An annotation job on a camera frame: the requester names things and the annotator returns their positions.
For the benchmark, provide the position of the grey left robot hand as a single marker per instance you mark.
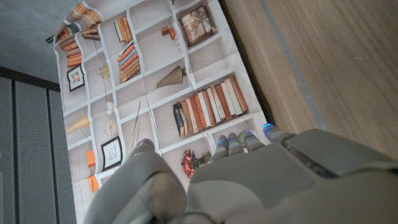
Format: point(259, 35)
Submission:
point(267, 186)

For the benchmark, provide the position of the printed bookshelf backdrop cloth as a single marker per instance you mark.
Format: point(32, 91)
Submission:
point(155, 93)

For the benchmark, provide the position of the perforated wall panel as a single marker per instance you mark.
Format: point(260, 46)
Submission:
point(31, 149)

